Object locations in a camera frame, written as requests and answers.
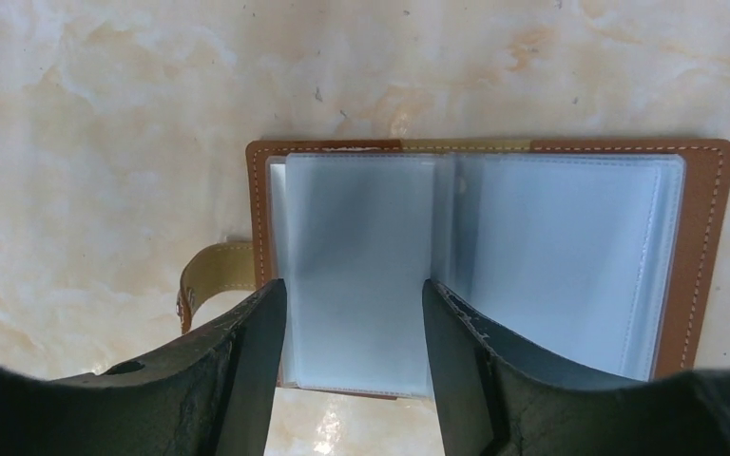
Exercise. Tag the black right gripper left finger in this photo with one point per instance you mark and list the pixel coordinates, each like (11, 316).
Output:
(208, 392)

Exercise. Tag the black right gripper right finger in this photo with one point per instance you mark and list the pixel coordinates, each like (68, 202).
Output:
(498, 393)

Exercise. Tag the brown leather card holder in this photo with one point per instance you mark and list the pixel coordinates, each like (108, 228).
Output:
(590, 259)

